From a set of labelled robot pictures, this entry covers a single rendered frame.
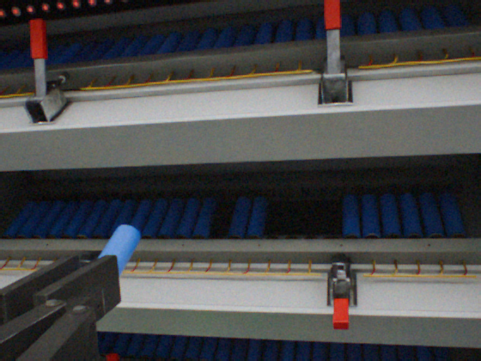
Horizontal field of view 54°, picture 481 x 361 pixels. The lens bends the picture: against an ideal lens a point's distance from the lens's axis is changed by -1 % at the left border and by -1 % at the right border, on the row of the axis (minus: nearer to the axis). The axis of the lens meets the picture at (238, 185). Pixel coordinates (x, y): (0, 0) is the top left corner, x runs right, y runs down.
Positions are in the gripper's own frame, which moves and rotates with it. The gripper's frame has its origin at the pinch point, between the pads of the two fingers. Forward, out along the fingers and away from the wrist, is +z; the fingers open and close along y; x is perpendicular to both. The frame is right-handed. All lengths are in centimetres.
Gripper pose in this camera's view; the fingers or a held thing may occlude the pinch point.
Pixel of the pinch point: (63, 298)
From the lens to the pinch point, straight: 28.1
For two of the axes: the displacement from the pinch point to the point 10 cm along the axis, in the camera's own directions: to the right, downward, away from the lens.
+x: 0.6, 9.9, 1.2
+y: -9.8, 0.4, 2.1
